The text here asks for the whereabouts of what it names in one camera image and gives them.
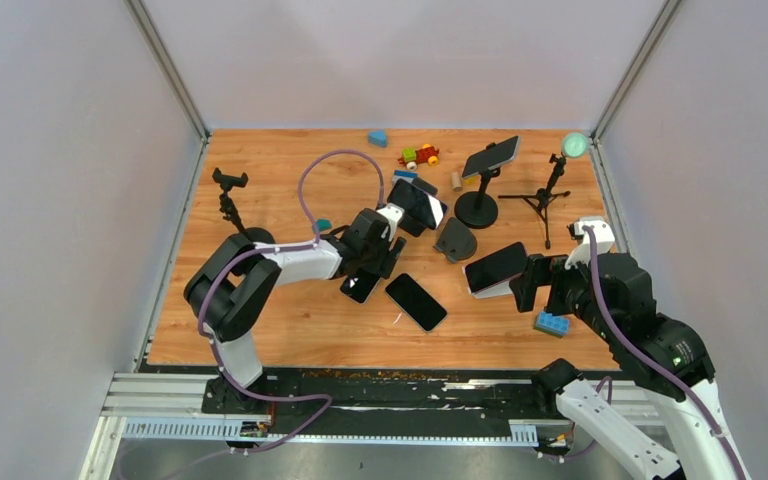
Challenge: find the purple phone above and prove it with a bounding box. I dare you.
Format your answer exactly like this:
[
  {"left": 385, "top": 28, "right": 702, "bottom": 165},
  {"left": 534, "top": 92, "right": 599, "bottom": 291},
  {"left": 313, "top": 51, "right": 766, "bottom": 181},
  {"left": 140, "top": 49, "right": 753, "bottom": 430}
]
[{"left": 386, "top": 178, "right": 450, "bottom": 232}]

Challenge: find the black folding phone stand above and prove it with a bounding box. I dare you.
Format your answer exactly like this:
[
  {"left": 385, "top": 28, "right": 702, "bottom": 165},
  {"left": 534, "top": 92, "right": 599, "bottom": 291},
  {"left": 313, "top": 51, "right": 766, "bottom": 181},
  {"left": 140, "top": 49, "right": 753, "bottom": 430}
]
[{"left": 395, "top": 176, "right": 440, "bottom": 239}]

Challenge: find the yellow small block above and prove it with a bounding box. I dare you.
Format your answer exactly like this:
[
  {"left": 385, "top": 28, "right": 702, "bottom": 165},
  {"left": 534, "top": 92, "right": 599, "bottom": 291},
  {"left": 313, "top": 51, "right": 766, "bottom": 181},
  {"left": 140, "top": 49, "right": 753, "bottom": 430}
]
[{"left": 462, "top": 175, "right": 480, "bottom": 186}]

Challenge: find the teal smartphone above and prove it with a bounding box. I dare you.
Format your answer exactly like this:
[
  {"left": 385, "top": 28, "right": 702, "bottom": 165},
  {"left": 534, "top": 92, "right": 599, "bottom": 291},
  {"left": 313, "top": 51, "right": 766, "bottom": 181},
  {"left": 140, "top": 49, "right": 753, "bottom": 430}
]
[{"left": 385, "top": 273, "right": 448, "bottom": 333}]

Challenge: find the blue triangular block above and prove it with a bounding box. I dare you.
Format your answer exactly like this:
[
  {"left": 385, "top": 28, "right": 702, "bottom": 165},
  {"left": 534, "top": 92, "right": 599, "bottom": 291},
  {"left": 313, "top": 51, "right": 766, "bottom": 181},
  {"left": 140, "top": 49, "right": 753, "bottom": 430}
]
[{"left": 366, "top": 130, "right": 389, "bottom": 148}]

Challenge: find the blue white block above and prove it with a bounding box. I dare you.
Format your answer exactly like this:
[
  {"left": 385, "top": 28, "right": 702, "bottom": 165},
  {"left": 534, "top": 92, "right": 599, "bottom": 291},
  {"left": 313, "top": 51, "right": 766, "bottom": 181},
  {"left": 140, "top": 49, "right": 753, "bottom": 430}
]
[{"left": 391, "top": 170, "right": 418, "bottom": 185}]

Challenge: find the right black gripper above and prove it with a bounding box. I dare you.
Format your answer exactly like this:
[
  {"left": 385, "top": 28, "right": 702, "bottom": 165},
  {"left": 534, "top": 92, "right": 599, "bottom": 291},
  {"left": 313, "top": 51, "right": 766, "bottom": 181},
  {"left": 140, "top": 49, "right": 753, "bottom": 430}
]
[{"left": 508, "top": 251, "right": 616, "bottom": 341}]

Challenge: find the teal small block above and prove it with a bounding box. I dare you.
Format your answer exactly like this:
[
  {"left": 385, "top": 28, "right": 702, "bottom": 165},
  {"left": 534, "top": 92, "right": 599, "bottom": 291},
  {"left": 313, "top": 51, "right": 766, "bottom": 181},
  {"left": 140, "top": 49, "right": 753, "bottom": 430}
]
[{"left": 316, "top": 219, "right": 332, "bottom": 232}]

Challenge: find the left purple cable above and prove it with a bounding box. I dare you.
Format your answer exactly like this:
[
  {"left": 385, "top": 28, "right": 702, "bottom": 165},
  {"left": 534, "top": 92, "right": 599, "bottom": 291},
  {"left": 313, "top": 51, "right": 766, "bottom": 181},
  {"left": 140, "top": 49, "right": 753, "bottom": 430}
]
[{"left": 197, "top": 148, "right": 387, "bottom": 445}]

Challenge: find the wooden cylinder block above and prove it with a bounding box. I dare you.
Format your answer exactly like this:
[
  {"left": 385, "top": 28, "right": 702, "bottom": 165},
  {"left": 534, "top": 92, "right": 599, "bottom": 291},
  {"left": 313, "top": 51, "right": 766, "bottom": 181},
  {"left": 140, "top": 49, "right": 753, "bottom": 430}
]
[{"left": 450, "top": 172, "right": 463, "bottom": 192}]

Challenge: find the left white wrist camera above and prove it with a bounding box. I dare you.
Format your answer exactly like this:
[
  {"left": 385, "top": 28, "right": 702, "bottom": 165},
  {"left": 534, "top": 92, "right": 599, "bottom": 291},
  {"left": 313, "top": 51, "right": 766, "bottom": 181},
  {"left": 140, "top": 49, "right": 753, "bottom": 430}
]
[{"left": 376, "top": 203, "right": 405, "bottom": 242}]

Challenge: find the white phone stand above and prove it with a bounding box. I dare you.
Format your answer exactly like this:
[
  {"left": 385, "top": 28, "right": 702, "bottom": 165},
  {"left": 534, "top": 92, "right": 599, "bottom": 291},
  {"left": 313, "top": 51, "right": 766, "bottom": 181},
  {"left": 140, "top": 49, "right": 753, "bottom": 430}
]
[{"left": 471, "top": 281, "right": 513, "bottom": 299}]

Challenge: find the black round-base clamp stand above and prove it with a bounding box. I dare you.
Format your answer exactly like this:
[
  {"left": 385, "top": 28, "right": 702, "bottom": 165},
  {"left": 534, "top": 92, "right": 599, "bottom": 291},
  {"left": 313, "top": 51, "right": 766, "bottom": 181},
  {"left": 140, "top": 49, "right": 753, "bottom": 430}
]
[{"left": 211, "top": 167, "right": 275, "bottom": 244}]

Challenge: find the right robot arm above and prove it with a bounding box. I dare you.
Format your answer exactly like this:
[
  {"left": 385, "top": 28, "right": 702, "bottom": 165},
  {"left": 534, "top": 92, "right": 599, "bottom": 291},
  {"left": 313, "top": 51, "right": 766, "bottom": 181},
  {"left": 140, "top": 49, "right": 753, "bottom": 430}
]
[{"left": 511, "top": 252, "right": 750, "bottom": 479}]

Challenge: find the green ball on tripod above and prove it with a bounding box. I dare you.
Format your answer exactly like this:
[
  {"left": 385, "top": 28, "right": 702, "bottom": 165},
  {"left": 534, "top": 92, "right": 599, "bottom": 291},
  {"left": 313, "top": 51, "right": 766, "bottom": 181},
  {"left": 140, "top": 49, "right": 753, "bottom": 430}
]
[{"left": 561, "top": 132, "right": 591, "bottom": 159}]

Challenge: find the phone on tall stand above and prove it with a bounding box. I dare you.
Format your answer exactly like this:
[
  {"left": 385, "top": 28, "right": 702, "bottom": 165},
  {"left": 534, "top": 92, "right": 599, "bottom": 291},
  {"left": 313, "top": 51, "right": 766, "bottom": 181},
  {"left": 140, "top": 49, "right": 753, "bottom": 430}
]
[{"left": 461, "top": 135, "right": 521, "bottom": 179}]

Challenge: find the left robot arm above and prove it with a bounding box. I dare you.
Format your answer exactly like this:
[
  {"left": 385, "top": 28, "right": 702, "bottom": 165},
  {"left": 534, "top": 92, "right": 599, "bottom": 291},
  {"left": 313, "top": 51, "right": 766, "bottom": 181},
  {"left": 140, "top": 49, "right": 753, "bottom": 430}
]
[{"left": 184, "top": 204, "right": 406, "bottom": 413}]

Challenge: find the blue lego brick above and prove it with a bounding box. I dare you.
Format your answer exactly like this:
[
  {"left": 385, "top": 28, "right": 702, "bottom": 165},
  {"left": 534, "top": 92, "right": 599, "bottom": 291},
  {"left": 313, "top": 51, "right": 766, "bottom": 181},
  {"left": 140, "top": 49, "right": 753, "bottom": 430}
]
[{"left": 534, "top": 311, "right": 570, "bottom": 338}]

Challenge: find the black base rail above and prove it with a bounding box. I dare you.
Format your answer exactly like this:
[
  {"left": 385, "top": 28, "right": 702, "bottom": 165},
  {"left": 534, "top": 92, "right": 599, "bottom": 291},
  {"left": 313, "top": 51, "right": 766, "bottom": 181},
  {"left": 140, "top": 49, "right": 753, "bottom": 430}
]
[{"left": 102, "top": 364, "right": 637, "bottom": 446}]

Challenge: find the tall black round-base stand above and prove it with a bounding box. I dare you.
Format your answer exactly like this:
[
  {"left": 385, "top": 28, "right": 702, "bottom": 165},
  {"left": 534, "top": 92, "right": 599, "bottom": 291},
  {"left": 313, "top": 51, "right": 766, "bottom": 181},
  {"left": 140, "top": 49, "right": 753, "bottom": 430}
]
[{"left": 455, "top": 142, "right": 501, "bottom": 229}]

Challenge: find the black mini tripod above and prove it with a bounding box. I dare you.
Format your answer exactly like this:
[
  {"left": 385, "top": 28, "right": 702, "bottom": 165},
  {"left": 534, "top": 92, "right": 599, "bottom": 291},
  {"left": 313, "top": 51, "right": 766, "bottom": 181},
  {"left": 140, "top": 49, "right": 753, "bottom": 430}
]
[{"left": 498, "top": 154, "right": 571, "bottom": 249}]

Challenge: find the grey round phone stand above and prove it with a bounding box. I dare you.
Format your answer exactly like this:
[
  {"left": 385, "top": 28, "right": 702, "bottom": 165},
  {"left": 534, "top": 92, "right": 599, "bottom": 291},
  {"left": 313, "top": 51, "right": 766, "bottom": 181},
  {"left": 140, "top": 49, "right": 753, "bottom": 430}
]
[{"left": 433, "top": 217, "right": 478, "bottom": 263}]

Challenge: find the pink phone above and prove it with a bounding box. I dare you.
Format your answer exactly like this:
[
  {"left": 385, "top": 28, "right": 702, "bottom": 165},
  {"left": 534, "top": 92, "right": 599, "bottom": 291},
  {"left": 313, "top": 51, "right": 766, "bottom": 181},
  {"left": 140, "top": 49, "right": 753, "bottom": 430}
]
[{"left": 463, "top": 242, "right": 527, "bottom": 296}]

